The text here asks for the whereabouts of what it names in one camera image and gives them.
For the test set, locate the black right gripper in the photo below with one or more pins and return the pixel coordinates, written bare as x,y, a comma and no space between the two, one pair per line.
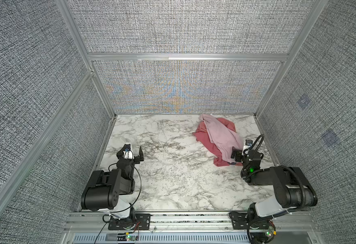
239,155

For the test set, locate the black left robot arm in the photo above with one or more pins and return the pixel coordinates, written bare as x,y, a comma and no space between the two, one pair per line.
104,189

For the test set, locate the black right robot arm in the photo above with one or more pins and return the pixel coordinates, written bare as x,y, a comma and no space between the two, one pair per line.
292,191

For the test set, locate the light pink cloth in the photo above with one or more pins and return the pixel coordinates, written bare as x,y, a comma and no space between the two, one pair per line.
222,137

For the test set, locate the salmon printed shirt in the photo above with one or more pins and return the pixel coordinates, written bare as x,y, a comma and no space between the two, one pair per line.
202,136

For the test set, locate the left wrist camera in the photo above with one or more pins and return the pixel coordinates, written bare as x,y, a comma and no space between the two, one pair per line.
127,152

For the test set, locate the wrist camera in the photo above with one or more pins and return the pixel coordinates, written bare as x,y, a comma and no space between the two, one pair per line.
247,146
127,152

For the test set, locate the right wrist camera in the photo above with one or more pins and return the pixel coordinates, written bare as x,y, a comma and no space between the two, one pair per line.
247,146

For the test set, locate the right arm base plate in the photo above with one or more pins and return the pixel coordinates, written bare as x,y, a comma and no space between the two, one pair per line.
241,220

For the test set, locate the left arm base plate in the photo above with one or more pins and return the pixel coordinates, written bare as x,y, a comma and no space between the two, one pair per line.
129,222

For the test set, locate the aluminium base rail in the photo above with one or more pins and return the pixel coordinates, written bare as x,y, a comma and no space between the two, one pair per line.
185,227

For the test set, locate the aluminium enclosure frame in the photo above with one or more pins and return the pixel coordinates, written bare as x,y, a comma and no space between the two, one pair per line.
44,57

